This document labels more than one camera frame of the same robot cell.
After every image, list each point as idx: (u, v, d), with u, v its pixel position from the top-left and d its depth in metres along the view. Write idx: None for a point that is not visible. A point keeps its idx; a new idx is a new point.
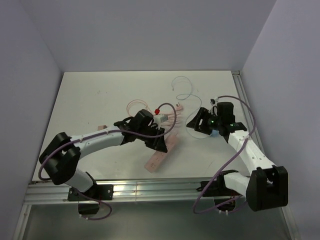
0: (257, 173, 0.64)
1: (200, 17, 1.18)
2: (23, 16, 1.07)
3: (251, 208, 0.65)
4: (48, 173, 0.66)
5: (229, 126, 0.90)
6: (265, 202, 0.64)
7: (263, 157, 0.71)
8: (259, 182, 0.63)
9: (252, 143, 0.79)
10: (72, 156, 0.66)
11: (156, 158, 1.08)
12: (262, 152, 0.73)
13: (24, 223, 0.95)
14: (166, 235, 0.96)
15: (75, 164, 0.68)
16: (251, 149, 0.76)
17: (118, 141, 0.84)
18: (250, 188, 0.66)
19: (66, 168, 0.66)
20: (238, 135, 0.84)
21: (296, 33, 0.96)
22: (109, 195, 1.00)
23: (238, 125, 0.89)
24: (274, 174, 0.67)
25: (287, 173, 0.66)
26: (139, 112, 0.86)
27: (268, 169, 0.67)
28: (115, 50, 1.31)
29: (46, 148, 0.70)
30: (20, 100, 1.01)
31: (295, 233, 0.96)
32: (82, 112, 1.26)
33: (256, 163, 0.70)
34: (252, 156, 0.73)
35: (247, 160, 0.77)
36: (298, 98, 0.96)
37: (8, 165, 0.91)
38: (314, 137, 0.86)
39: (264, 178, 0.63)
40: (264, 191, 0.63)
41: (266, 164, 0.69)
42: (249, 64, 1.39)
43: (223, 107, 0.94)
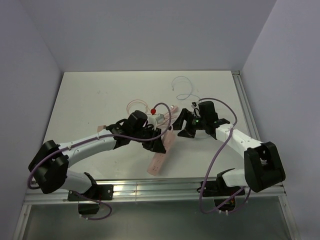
0: (249, 152, 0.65)
1: (200, 17, 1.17)
2: (22, 16, 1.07)
3: (254, 190, 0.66)
4: (37, 182, 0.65)
5: (214, 124, 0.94)
6: (265, 179, 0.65)
7: (251, 140, 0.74)
8: (253, 161, 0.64)
9: (237, 131, 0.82)
10: (60, 165, 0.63)
11: (157, 161, 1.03)
12: (248, 136, 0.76)
13: (24, 223, 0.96)
14: (166, 235, 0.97)
15: (64, 173, 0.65)
16: (239, 135, 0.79)
17: (111, 146, 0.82)
18: (246, 170, 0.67)
19: (55, 177, 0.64)
20: (223, 129, 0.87)
21: (297, 32, 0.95)
22: (109, 195, 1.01)
23: (221, 121, 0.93)
24: (265, 151, 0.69)
25: (274, 146, 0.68)
26: (132, 114, 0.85)
27: (258, 147, 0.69)
28: (115, 51, 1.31)
29: (35, 156, 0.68)
30: (20, 100, 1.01)
31: (295, 233, 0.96)
32: (82, 113, 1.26)
33: (246, 144, 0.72)
34: (241, 140, 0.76)
35: (237, 148, 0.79)
36: (298, 98, 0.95)
37: (9, 165, 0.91)
38: (314, 138, 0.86)
39: (257, 156, 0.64)
40: (260, 170, 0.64)
41: (254, 143, 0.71)
42: (249, 64, 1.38)
43: (206, 107, 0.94)
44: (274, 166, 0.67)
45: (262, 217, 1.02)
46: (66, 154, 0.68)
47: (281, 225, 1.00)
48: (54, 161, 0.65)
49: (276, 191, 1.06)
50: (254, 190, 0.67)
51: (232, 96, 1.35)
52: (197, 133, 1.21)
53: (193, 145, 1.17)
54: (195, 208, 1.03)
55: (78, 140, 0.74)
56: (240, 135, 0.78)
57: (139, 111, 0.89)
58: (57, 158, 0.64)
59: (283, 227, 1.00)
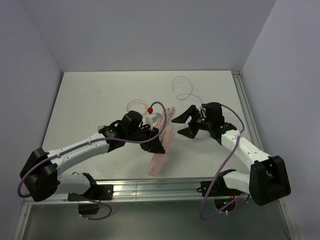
0: (255, 167, 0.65)
1: (200, 17, 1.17)
2: (22, 16, 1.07)
3: (257, 203, 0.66)
4: (28, 190, 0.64)
5: (220, 128, 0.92)
6: (270, 194, 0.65)
7: (258, 151, 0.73)
8: (259, 176, 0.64)
9: (245, 140, 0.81)
10: (48, 174, 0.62)
11: (156, 161, 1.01)
12: (255, 147, 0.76)
13: (24, 223, 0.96)
14: (166, 235, 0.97)
15: (54, 180, 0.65)
16: (246, 146, 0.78)
17: (104, 149, 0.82)
18: (251, 183, 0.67)
19: (46, 186, 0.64)
20: (230, 136, 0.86)
21: (296, 32, 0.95)
22: (109, 195, 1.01)
23: (228, 126, 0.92)
24: (272, 165, 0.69)
25: (283, 161, 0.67)
26: (126, 116, 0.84)
27: (265, 160, 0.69)
28: (115, 51, 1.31)
29: (25, 165, 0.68)
30: (20, 100, 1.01)
31: (295, 233, 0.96)
32: (82, 113, 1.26)
33: (253, 156, 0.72)
34: (247, 151, 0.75)
35: (242, 156, 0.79)
36: (298, 98, 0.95)
37: (9, 166, 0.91)
38: (314, 138, 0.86)
39: (263, 171, 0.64)
40: (266, 185, 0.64)
41: (262, 156, 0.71)
42: (249, 64, 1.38)
43: (213, 110, 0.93)
44: (280, 181, 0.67)
45: (262, 217, 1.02)
46: (56, 162, 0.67)
47: (281, 225, 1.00)
48: (43, 170, 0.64)
49: None
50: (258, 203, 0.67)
51: (232, 96, 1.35)
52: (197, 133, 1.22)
53: (194, 145, 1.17)
54: (195, 208, 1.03)
55: (69, 147, 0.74)
56: (247, 145, 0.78)
57: (134, 112, 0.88)
58: (46, 167, 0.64)
59: (283, 227, 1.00)
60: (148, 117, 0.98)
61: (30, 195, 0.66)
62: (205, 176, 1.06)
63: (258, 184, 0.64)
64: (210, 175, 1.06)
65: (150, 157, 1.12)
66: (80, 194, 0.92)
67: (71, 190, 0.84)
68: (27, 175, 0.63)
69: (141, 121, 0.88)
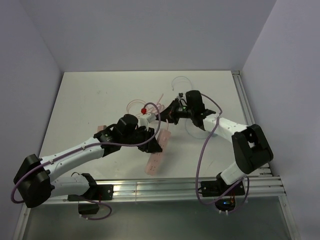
0: (236, 135, 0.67)
1: (200, 17, 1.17)
2: (22, 16, 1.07)
3: (247, 172, 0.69)
4: (21, 195, 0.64)
5: (201, 116, 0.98)
6: (254, 160, 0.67)
7: (237, 125, 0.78)
8: (240, 143, 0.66)
9: (223, 119, 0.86)
10: (41, 182, 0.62)
11: (154, 160, 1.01)
12: (234, 122, 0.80)
13: (24, 223, 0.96)
14: (166, 235, 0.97)
15: (47, 187, 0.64)
16: (225, 123, 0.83)
17: (99, 154, 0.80)
18: (236, 153, 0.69)
19: (38, 192, 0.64)
20: (210, 119, 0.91)
21: (297, 33, 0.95)
22: (109, 195, 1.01)
23: (209, 112, 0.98)
24: (252, 134, 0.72)
25: (259, 127, 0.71)
26: (121, 119, 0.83)
27: (244, 130, 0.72)
28: (115, 50, 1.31)
29: (18, 171, 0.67)
30: (20, 101, 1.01)
31: (295, 233, 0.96)
32: (81, 113, 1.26)
33: (232, 129, 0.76)
34: (228, 127, 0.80)
35: (225, 134, 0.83)
36: (298, 98, 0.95)
37: (9, 166, 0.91)
38: (314, 139, 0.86)
39: (243, 138, 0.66)
40: (248, 151, 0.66)
41: (240, 127, 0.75)
42: (249, 65, 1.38)
43: (194, 100, 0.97)
44: (262, 146, 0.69)
45: (262, 217, 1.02)
46: (49, 169, 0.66)
47: (281, 225, 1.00)
48: (36, 177, 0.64)
49: (276, 191, 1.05)
50: (247, 172, 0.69)
51: (232, 96, 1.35)
52: (196, 133, 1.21)
53: (193, 145, 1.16)
54: (195, 208, 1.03)
55: (62, 153, 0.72)
56: (226, 122, 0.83)
57: (130, 115, 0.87)
58: (39, 174, 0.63)
59: (283, 227, 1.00)
60: (143, 119, 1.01)
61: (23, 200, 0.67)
62: (205, 177, 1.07)
63: (241, 151, 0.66)
64: (210, 175, 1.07)
65: None
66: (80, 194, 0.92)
67: (70, 192, 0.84)
68: (20, 182, 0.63)
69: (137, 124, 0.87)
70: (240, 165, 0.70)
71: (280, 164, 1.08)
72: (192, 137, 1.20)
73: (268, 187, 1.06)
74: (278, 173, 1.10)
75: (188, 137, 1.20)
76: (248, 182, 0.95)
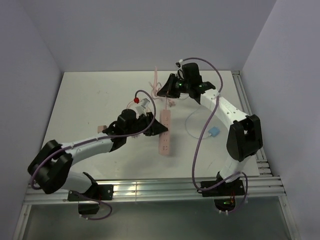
0: (234, 127, 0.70)
1: (200, 17, 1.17)
2: (22, 16, 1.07)
3: (236, 158, 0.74)
4: (40, 181, 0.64)
5: (199, 88, 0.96)
6: (246, 148, 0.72)
7: (236, 111, 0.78)
8: (236, 133, 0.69)
9: (223, 100, 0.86)
10: (64, 162, 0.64)
11: (164, 140, 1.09)
12: (234, 107, 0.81)
13: (24, 223, 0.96)
14: (166, 235, 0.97)
15: (68, 170, 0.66)
16: (224, 106, 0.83)
17: (108, 148, 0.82)
18: (230, 140, 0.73)
19: (59, 175, 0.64)
20: (209, 96, 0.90)
21: (297, 33, 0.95)
22: (109, 195, 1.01)
23: (207, 85, 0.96)
24: (249, 123, 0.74)
25: (258, 119, 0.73)
26: (120, 117, 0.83)
27: (243, 119, 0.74)
28: (115, 50, 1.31)
29: (37, 156, 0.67)
30: (20, 100, 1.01)
31: (295, 233, 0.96)
32: (81, 112, 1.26)
33: (231, 116, 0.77)
34: (227, 112, 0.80)
35: (222, 116, 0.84)
36: (298, 98, 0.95)
37: (8, 166, 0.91)
38: (314, 139, 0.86)
39: (240, 131, 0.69)
40: (242, 141, 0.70)
41: (240, 116, 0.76)
42: (249, 64, 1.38)
43: (190, 70, 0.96)
44: (255, 137, 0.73)
45: (262, 217, 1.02)
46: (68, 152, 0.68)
47: (281, 225, 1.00)
48: (58, 160, 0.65)
49: (276, 191, 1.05)
50: (237, 158, 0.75)
51: (232, 97, 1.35)
52: (197, 133, 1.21)
53: (193, 145, 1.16)
54: (195, 208, 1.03)
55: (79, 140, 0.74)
56: (226, 106, 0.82)
57: (128, 110, 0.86)
58: (62, 156, 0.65)
59: (283, 227, 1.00)
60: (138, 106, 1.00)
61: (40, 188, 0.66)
62: (206, 177, 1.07)
63: (236, 141, 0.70)
64: (210, 175, 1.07)
65: (150, 157, 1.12)
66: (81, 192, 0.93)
67: (74, 186, 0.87)
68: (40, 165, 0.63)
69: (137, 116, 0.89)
70: (232, 151, 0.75)
71: (281, 164, 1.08)
72: (192, 137, 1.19)
73: (268, 187, 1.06)
74: (278, 173, 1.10)
75: (188, 136, 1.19)
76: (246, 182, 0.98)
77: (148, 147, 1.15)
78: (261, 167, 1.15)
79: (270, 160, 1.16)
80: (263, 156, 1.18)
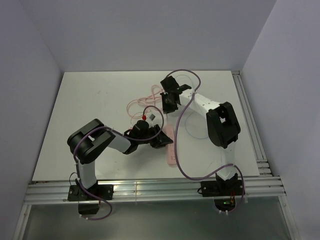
0: (210, 114, 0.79)
1: (200, 17, 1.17)
2: (22, 16, 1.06)
3: (221, 145, 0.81)
4: (82, 148, 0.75)
5: (177, 91, 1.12)
6: (226, 134, 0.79)
7: (210, 102, 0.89)
8: (212, 119, 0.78)
9: (199, 95, 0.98)
10: (109, 137, 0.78)
11: (170, 150, 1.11)
12: (208, 100, 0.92)
13: (24, 223, 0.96)
14: (166, 235, 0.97)
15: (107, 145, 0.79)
16: (200, 99, 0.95)
17: (124, 148, 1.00)
18: (210, 128, 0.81)
19: (101, 147, 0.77)
20: (186, 95, 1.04)
21: (297, 33, 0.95)
22: (109, 195, 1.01)
23: (183, 87, 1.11)
24: (224, 111, 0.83)
25: (231, 105, 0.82)
26: (135, 126, 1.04)
27: (217, 107, 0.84)
28: (115, 50, 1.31)
29: (83, 128, 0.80)
30: (20, 100, 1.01)
31: (296, 233, 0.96)
32: (82, 112, 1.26)
33: (207, 106, 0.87)
34: (203, 104, 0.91)
35: (199, 109, 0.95)
36: (298, 98, 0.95)
37: (8, 165, 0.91)
38: (314, 139, 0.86)
39: (216, 116, 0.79)
40: (220, 126, 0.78)
41: (214, 104, 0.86)
42: (249, 65, 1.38)
43: (167, 82, 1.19)
44: (231, 122, 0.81)
45: (263, 217, 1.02)
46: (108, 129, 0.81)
47: (281, 225, 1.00)
48: (102, 134, 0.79)
49: (276, 191, 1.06)
50: (222, 145, 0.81)
51: (232, 97, 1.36)
52: (197, 133, 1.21)
53: (193, 145, 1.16)
54: (195, 208, 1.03)
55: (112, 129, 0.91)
56: (202, 100, 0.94)
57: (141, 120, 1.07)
58: (106, 132, 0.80)
59: (283, 227, 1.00)
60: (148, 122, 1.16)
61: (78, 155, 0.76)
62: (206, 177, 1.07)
63: (214, 127, 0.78)
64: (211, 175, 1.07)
65: (150, 157, 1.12)
66: (85, 189, 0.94)
67: (85, 175, 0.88)
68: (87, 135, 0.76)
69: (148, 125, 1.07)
70: (215, 139, 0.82)
71: (280, 164, 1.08)
72: (192, 137, 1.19)
73: (268, 187, 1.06)
74: (278, 173, 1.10)
75: (189, 137, 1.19)
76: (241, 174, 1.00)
77: (148, 147, 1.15)
78: (261, 167, 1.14)
79: (269, 159, 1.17)
80: (263, 156, 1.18)
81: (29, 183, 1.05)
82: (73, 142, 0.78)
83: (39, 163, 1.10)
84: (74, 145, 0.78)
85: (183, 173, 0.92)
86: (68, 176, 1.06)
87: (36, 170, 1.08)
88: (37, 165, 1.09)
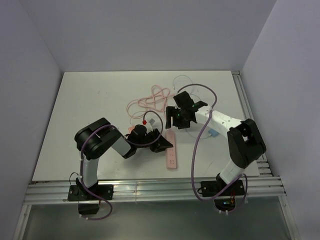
0: (232, 133, 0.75)
1: (200, 17, 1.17)
2: (22, 16, 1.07)
3: (242, 164, 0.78)
4: (89, 145, 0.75)
5: (193, 108, 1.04)
6: (249, 154, 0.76)
7: (231, 120, 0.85)
8: (236, 138, 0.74)
9: (216, 113, 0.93)
10: (115, 135, 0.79)
11: (170, 154, 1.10)
12: (227, 116, 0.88)
13: (24, 223, 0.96)
14: (166, 235, 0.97)
15: (113, 142, 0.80)
16: (218, 117, 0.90)
17: (123, 151, 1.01)
18: (233, 148, 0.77)
19: (108, 144, 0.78)
20: (203, 112, 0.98)
21: (297, 33, 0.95)
22: (109, 195, 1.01)
23: (199, 104, 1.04)
24: (246, 128, 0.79)
25: (254, 122, 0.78)
26: (134, 131, 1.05)
27: (239, 125, 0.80)
28: (115, 51, 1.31)
29: (91, 124, 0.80)
30: (19, 100, 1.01)
31: (296, 233, 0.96)
32: (82, 113, 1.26)
33: (227, 124, 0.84)
34: (222, 122, 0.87)
35: (217, 127, 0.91)
36: (298, 98, 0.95)
37: (8, 165, 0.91)
38: (315, 139, 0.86)
39: (238, 135, 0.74)
40: (244, 147, 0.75)
41: (235, 122, 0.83)
42: (249, 65, 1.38)
43: (180, 98, 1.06)
44: (256, 141, 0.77)
45: (263, 217, 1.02)
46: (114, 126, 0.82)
47: (281, 225, 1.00)
48: (109, 132, 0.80)
49: (276, 191, 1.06)
50: (243, 164, 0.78)
51: (232, 97, 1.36)
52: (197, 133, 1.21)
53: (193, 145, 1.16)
54: (195, 208, 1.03)
55: None
56: (220, 117, 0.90)
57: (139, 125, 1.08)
58: (113, 130, 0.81)
59: (283, 227, 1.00)
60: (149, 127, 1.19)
61: (85, 152, 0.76)
62: (206, 177, 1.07)
63: (237, 147, 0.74)
64: (211, 175, 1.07)
65: (150, 158, 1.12)
66: (87, 187, 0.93)
67: (87, 174, 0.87)
68: (95, 131, 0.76)
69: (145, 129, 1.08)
70: (237, 158, 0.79)
71: (280, 164, 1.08)
72: (192, 137, 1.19)
73: (268, 187, 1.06)
74: (279, 173, 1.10)
75: (189, 137, 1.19)
76: (246, 176, 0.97)
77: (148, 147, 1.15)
78: (261, 167, 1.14)
79: (269, 160, 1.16)
80: (263, 156, 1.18)
81: (29, 183, 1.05)
82: (80, 138, 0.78)
83: (38, 163, 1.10)
84: (81, 141, 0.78)
85: (195, 192, 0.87)
86: (67, 176, 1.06)
87: (36, 170, 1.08)
88: (37, 165, 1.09)
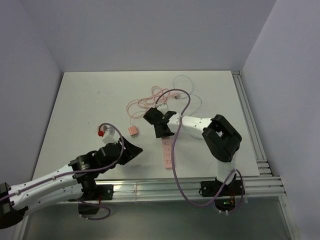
0: (206, 133, 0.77)
1: (200, 17, 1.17)
2: (22, 16, 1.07)
3: (226, 160, 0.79)
4: None
5: (163, 120, 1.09)
6: (229, 147, 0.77)
7: (202, 121, 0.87)
8: (211, 136, 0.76)
9: (187, 117, 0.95)
10: (4, 213, 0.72)
11: (166, 154, 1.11)
12: (197, 118, 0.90)
13: (24, 223, 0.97)
14: (165, 235, 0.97)
15: (14, 214, 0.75)
16: (188, 121, 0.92)
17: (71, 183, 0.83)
18: (212, 146, 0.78)
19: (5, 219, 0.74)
20: (174, 121, 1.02)
21: (296, 33, 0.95)
22: (109, 195, 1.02)
23: (168, 114, 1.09)
24: (218, 124, 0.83)
25: (222, 117, 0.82)
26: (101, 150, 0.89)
27: (210, 123, 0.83)
28: (115, 51, 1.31)
29: None
30: (20, 100, 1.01)
31: (296, 233, 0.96)
32: (81, 113, 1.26)
33: (200, 126, 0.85)
34: (194, 125, 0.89)
35: (192, 131, 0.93)
36: (298, 98, 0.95)
37: (8, 165, 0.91)
38: (314, 138, 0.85)
39: (213, 133, 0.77)
40: (222, 142, 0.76)
41: (206, 122, 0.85)
42: (249, 65, 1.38)
43: (149, 114, 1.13)
44: (230, 132, 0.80)
45: (262, 217, 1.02)
46: (13, 200, 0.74)
47: (281, 225, 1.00)
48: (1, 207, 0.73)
49: (276, 191, 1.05)
50: (226, 159, 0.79)
51: (232, 97, 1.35)
52: None
53: (193, 145, 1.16)
54: (195, 208, 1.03)
55: (33, 182, 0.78)
56: (191, 121, 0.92)
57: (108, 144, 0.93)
58: (4, 205, 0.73)
59: (283, 227, 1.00)
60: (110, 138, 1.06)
61: None
62: (206, 177, 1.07)
63: (215, 145, 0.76)
64: (210, 175, 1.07)
65: (150, 158, 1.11)
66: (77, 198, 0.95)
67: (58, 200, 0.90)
68: None
69: (109, 149, 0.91)
70: (219, 155, 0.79)
71: (280, 164, 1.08)
72: (192, 137, 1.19)
73: (268, 187, 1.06)
74: (279, 173, 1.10)
75: (188, 137, 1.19)
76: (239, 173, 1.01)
77: (147, 147, 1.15)
78: (261, 167, 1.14)
79: (269, 160, 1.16)
80: (263, 156, 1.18)
81: None
82: None
83: (38, 163, 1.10)
84: None
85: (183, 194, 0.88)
86: None
87: (36, 170, 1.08)
88: (37, 165, 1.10)
